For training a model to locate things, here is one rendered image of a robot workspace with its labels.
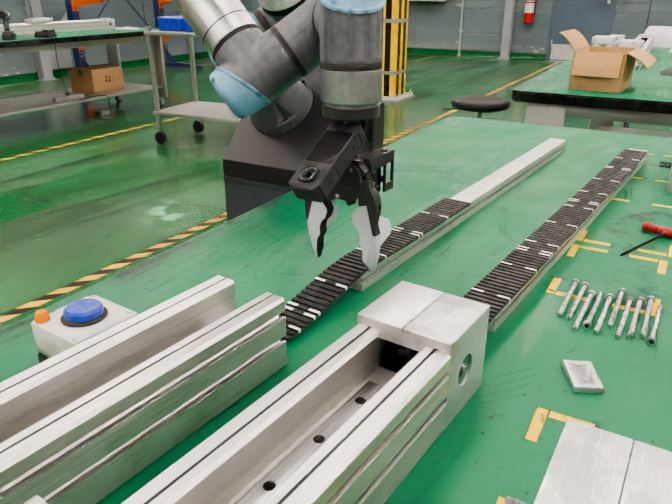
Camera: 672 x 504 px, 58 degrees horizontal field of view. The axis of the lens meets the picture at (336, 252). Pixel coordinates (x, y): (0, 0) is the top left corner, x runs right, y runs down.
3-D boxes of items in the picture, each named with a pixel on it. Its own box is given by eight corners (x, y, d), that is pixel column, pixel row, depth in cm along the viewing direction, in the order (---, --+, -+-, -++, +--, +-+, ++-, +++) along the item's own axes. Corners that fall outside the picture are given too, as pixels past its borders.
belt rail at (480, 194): (549, 149, 159) (550, 137, 158) (564, 151, 157) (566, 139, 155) (338, 284, 86) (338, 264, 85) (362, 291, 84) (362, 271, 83)
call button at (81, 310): (90, 309, 69) (87, 293, 68) (113, 319, 66) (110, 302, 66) (57, 323, 66) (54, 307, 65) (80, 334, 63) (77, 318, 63)
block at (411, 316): (380, 348, 71) (383, 274, 67) (481, 384, 65) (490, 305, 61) (336, 386, 64) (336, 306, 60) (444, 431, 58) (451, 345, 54)
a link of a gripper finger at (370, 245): (407, 257, 82) (389, 191, 80) (385, 273, 77) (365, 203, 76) (388, 259, 84) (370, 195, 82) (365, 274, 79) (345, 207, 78)
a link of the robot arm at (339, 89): (360, 73, 69) (303, 68, 73) (360, 114, 71) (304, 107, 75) (394, 67, 74) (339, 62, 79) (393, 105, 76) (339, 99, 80)
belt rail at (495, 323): (627, 160, 149) (629, 148, 148) (645, 162, 147) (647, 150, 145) (463, 322, 76) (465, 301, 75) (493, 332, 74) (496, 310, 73)
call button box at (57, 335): (102, 337, 73) (93, 290, 71) (156, 363, 68) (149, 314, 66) (39, 368, 67) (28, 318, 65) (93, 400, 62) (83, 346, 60)
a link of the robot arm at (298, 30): (268, 22, 84) (276, 27, 74) (334, -28, 83) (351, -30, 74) (301, 70, 88) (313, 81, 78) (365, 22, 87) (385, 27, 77)
